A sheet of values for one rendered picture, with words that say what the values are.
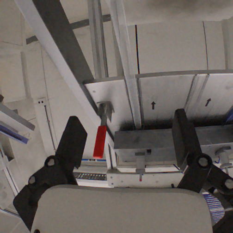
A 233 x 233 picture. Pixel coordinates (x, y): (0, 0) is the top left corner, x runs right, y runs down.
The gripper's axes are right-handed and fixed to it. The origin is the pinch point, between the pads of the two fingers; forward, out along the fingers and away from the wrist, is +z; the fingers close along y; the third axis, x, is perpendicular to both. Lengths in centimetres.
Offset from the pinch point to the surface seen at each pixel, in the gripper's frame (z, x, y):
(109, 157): 15.3, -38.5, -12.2
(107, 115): 9.6, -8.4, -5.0
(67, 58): 10.0, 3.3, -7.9
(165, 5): 71, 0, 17
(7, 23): 85, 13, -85
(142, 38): 183, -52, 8
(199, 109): 13.1, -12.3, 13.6
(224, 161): 5.8, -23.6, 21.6
